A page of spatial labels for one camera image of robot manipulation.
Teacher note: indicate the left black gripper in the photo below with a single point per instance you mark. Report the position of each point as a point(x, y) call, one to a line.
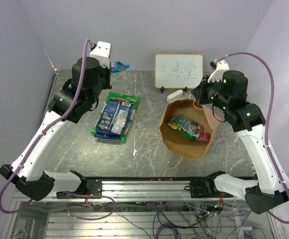
point(107, 72)

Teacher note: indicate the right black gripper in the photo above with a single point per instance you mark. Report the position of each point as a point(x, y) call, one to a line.
point(199, 92)

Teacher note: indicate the small blue biscuit packet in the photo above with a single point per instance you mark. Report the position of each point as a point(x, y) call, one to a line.
point(119, 67)

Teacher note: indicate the teal green snack packet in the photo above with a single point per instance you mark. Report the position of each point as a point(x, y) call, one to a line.
point(189, 126)

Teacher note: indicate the green cassava chips bag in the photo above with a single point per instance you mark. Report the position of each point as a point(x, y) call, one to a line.
point(132, 99)

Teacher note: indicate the green yellow snack packet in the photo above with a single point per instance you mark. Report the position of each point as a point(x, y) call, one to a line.
point(181, 127)

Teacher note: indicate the blue Kettle crisps bag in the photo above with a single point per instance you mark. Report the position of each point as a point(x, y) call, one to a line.
point(114, 117)

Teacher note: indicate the brown paper bag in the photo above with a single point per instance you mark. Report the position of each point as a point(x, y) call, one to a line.
point(177, 143)

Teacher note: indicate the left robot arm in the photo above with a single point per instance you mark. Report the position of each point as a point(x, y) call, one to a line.
point(78, 95)

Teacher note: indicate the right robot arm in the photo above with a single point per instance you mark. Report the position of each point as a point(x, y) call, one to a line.
point(270, 188)

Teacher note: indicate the white whiteboard eraser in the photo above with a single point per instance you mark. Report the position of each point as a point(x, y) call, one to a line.
point(174, 96)

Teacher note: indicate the small whiteboard yellow frame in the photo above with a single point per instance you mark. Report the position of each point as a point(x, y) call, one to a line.
point(178, 71)

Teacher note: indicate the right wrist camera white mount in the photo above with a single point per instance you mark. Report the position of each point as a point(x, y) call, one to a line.
point(219, 67)

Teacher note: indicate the aluminium rail frame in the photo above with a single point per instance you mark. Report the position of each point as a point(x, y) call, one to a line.
point(143, 208)

